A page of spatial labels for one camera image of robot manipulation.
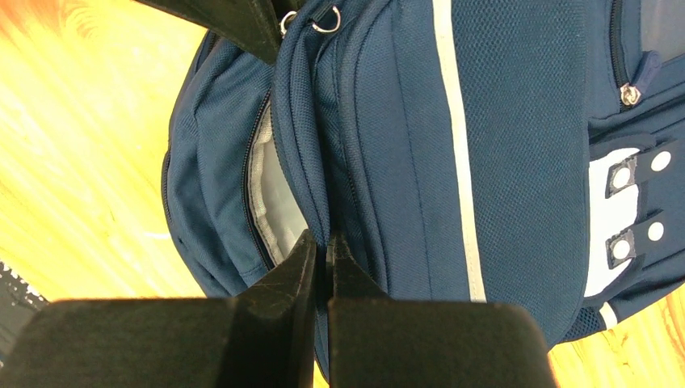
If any navy blue backpack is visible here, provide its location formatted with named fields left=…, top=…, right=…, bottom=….
left=162, top=0, right=685, bottom=376

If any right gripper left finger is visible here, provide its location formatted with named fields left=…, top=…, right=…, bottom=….
left=216, top=230, right=317, bottom=387

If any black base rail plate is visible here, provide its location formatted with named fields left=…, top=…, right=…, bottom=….
left=1, top=262, right=48, bottom=367

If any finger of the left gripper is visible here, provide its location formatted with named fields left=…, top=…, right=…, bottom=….
left=139, top=0, right=300, bottom=65

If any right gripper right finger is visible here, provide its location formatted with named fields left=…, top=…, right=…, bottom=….
left=326, top=233, right=388, bottom=387

